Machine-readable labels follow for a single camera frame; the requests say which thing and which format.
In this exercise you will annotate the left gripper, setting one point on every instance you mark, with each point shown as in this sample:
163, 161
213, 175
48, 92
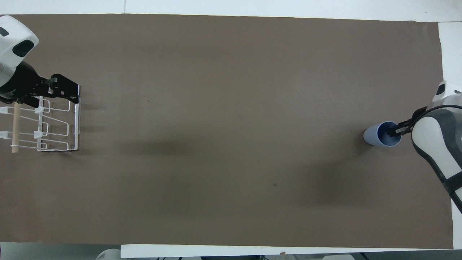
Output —
21, 83

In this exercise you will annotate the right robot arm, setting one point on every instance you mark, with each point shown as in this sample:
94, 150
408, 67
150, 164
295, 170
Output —
431, 137

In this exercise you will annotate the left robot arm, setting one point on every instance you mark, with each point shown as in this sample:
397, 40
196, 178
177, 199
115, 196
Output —
14, 34

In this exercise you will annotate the blue cup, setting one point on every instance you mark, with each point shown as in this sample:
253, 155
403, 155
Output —
371, 137

